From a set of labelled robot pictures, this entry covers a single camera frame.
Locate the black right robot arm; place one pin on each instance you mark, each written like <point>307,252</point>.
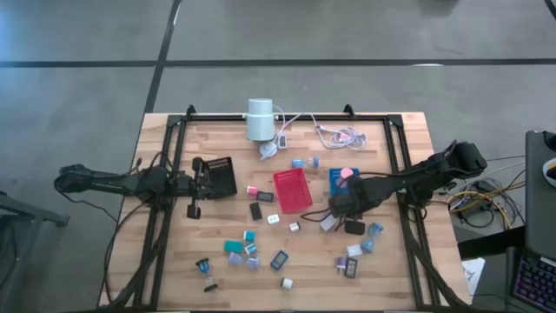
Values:
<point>434,174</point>

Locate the blue digital thermometer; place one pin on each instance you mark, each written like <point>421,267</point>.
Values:
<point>279,260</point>

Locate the backlit computer keyboard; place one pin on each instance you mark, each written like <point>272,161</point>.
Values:
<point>536,282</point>

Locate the white rectangular box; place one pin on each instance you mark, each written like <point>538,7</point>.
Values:
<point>328,223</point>

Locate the white cylindrical lamp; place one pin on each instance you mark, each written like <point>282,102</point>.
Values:
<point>260,119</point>

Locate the small black desk object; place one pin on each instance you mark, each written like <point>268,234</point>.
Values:
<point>551,140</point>

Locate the black aluminium rig frame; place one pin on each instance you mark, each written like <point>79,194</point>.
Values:
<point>217,117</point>

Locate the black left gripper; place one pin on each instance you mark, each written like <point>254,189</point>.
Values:
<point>195,187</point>

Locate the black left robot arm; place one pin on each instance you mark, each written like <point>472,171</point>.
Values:
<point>108,184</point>

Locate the white orange desk object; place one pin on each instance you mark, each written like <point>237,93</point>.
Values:
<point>551,171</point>

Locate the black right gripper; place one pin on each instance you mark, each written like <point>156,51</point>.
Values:
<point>352,200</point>

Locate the blue plastic basket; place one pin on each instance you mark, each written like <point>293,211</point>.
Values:
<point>335,180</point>

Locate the red plastic basket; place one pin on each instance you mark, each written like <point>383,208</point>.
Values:
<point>292,191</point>

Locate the black hourglass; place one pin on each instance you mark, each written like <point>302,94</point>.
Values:
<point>203,265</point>

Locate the purple and white device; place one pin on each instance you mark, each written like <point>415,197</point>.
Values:
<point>351,268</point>

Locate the pink USB charger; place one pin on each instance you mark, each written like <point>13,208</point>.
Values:
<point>251,190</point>

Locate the pink hourglass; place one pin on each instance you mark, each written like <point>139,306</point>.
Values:
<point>346,173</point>

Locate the black plastic basket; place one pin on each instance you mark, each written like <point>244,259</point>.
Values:
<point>228,191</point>

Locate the small black box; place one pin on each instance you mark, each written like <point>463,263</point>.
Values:
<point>256,211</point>

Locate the black operator desk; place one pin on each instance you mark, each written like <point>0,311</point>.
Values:
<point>538,208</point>

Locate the teal white USB charger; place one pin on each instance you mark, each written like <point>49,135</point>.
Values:
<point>249,236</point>
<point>250,249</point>

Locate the teal power bank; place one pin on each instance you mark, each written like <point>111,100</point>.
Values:
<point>233,246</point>

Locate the grey side table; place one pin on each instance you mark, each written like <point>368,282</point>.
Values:
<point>26,213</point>

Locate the white paper sheet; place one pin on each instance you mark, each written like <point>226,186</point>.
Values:
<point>473,271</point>

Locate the white charger black band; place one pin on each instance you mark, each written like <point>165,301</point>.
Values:
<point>294,226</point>
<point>286,283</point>

